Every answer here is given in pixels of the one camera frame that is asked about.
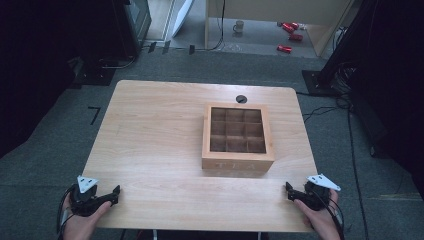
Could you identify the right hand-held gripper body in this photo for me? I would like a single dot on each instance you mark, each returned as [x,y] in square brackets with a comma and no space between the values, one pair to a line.
[316,198]

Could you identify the small black floor block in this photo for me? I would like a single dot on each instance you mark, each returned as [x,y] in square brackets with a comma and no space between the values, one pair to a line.
[191,49]
[152,47]
[166,47]

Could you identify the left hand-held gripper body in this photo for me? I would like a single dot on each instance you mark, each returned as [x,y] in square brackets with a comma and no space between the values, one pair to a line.
[83,203]

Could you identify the black floor base plate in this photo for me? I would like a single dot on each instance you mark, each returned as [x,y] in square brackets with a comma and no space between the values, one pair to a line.
[95,75]

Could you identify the wooden compartment box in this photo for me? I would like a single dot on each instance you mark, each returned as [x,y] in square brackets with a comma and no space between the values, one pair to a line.
[237,162]

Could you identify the black stand base plate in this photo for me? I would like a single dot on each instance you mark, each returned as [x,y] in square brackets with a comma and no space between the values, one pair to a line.
[316,83]

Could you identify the black cabinet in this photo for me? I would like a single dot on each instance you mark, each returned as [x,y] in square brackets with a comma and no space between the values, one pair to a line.
[133,23]

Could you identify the red can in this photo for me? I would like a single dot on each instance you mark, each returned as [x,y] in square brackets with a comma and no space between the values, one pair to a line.
[288,26]
[284,49]

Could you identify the grey mug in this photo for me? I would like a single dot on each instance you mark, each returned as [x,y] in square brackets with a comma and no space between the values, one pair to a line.
[238,26]

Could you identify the white board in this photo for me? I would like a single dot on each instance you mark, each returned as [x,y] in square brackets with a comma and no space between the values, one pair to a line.
[182,15]

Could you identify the person's left hand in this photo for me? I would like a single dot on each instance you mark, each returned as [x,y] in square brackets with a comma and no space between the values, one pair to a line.
[81,228]

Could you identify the person's right hand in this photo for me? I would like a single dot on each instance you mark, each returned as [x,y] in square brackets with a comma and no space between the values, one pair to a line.
[321,225]

